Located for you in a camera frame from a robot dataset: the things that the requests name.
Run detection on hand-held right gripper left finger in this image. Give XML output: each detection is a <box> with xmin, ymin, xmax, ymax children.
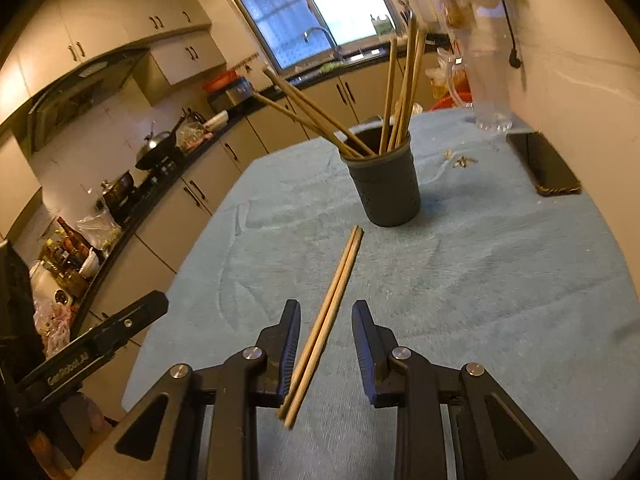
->
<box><xmin>75</xmin><ymin>299</ymin><xmax>302</xmax><ymax>480</ymax></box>

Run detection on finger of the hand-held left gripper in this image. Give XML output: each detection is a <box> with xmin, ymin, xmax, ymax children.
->
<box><xmin>80</xmin><ymin>290</ymin><xmax>170</xmax><ymax>361</ymax></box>

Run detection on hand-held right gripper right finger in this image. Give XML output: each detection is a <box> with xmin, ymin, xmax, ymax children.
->
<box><xmin>351</xmin><ymin>300</ymin><xmax>581</xmax><ymax>480</ymax></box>

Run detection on pair of wooden chopsticks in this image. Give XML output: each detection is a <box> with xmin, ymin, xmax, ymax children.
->
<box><xmin>285</xmin><ymin>227</ymin><xmax>364</xmax><ymax>430</ymax></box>

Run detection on long wooden chopstick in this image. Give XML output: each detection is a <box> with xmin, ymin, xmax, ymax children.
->
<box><xmin>276</xmin><ymin>225</ymin><xmax>359</xmax><ymax>420</ymax></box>

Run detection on dark grey utensil holder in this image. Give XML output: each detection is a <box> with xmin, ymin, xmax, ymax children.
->
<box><xmin>341</xmin><ymin>121</ymin><xmax>422</xmax><ymax>227</ymax></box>

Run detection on bunch of chopsticks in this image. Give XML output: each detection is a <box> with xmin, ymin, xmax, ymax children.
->
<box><xmin>250</xmin><ymin>14</ymin><xmax>428</xmax><ymax>158</ymax></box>

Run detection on pink plastic bag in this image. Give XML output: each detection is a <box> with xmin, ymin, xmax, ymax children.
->
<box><xmin>32</xmin><ymin>295</ymin><xmax>73</xmax><ymax>356</ymax></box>

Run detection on black kitchen countertop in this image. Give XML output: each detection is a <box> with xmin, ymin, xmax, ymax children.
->
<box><xmin>65</xmin><ymin>35</ymin><xmax>451</xmax><ymax>331</ymax></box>

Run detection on small white dish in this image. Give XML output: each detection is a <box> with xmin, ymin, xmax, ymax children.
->
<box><xmin>77</xmin><ymin>250</ymin><xmax>101</xmax><ymax>278</ymax></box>

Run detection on cluster of condiment bottles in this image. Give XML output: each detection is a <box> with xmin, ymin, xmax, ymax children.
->
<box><xmin>37</xmin><ymin>216</ymin><xmax>93</xmax><ymax>281</ymax></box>

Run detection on cream base cabinets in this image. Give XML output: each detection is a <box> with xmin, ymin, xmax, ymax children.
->
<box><xmin>75</xmin><ymin>57</ymin><xmax>451</xmax><ymax>341</ymax></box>

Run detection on metal cooking pot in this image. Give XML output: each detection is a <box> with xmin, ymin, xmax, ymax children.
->
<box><xmin>100</xmin><ymin>170</ymin><xmax>136</xmax><ymax>211</ymax></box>

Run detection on black wok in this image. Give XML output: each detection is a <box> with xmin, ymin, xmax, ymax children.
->
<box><xmin>135</xmin><ymin>130</ymin><xmax>183</xmax><ymax>171</ymax></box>

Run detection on crumpled plastic bag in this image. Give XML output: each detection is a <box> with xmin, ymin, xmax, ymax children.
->
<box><xmin>176</xmin><ymin>119</ymin><xmax>208</xmax><ymax>153</ymax></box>

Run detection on garlic peel scraps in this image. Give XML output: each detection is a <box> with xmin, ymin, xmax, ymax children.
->
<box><xmin>444</xmin><ymin>150</ymin><xmax>480</xmax><ymax>170</ymax></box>

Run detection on black range hood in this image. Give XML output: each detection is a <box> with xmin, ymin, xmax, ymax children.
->
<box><xmin>12</xmin><ymin>47</ymin><xmax>151</xmax><ymax>156</ymax></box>

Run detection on metal countertop box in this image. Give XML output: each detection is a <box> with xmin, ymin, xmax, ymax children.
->
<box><xmin>207</xmin><ymin>80</ymin><xmax>253</xmax><ymax>113</ymax></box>

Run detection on orange red basin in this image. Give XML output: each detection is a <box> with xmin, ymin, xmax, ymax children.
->
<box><xmin>205</xmin><ymin>71</ymin><xmax>241</xmax><ymax>92</ymax></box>

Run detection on black phone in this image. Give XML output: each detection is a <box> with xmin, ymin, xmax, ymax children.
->
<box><xmin>506</xmin><ymin>131</ymin><xmax>583</xmax><ymax>197</ymax></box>

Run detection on red plastic basin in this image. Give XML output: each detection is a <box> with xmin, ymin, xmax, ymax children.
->
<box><xmin>430</xmin><ymin>91</ymin><xmax>473</xmax><ymax>111</ymax></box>

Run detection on clear plastic food bag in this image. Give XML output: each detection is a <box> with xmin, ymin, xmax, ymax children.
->
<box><xmin>425</xmin><ymin>55</ymin><xmax>468</xmax><ymax>101</ymax></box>

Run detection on clear plastic bottle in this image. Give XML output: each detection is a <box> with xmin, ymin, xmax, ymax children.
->
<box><xmin>446</xmin><ymin>35</ymin><xmax>516</xmax><ymax>133</ymax></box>

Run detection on kitchen sink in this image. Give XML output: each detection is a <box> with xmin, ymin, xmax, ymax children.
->
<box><xmin>290</xmin><ymin>47</ymin><xmax>396</xmax><ymax>81</ymax></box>

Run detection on metal faucet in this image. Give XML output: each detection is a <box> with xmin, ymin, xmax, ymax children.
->
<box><xmin>304</xmin><ymin>26</ymin><xmax>346</xmax><ymax>61</ymax></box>

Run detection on kitchen window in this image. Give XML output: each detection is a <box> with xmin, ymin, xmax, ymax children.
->
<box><xmin>210</xmin><ymin>0</ymin><xmax>401</xmax><ymax>73</ymax></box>

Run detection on small cream wall cabinet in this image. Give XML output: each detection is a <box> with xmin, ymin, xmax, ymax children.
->
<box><xmin>150</xmin><ymin>30</ymin><xmax>227</xmax><ymax>86</ymax></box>

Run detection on cream wall cabinet row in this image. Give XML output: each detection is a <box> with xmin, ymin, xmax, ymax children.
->
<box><xmin>0</xmin><ymin>0</ymin><xmax>213</xmax><ymax>126</ymax></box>

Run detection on black power cable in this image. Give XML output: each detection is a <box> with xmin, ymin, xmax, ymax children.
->
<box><xmin>482</xmin><ymin>0</ymin><xmax>523</xmax><ymax>68</ymax></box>

